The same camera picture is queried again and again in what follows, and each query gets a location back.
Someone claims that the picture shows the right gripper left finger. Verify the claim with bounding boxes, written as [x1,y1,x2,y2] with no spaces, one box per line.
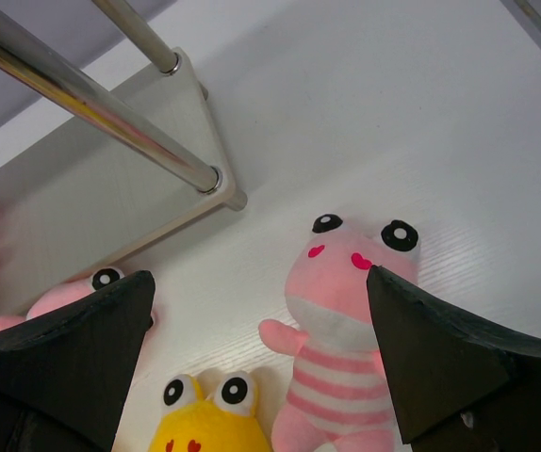
[0,271,156,451]

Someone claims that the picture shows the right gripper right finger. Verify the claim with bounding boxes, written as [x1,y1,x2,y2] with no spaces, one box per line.
[367,266,541,451]

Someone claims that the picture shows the pink toy orange striped shirt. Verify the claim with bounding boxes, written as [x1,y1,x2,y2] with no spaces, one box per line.
[0,266,124,331]

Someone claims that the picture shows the yellow toy pink stripes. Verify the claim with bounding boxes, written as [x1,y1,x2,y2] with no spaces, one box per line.
[149,371,271,452]

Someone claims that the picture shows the white two-tier shelf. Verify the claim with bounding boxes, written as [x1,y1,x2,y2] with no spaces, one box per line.
[0,1,247,316]

